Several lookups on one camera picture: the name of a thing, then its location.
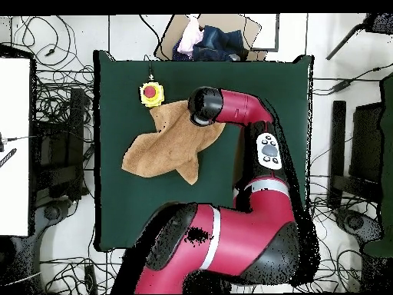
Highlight tan terry towel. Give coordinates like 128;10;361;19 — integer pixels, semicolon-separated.
121;100;226;186

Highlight dark green tablecloth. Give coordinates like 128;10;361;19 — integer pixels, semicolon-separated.
93;50;315;253

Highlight yellow emergency stop button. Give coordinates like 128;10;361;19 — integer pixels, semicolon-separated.
139;81;166;109

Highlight blue denim jeans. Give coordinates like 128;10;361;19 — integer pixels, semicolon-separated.
171;25;249;62

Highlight pale pink garment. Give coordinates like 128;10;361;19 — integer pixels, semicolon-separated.
177;15;206;58

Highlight black metal stand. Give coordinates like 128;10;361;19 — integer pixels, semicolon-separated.
326;100;385;210
31;87;93;201

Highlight brown cardboard box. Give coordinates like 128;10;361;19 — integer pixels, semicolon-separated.
154;13;268;62

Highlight white desk top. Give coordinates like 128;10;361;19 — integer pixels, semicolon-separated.
0;56;31;237

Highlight green fabric sheet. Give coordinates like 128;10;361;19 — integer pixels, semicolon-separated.
362;72;393;258

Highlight black tripod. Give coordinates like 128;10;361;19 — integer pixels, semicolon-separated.
325;12;393;61

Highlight black emergency stop cable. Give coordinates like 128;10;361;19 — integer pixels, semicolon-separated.
144;54;154;82

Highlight tangled black cables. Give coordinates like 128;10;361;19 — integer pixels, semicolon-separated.
306;184;369;293
12;15;95;127
39;248;124;294

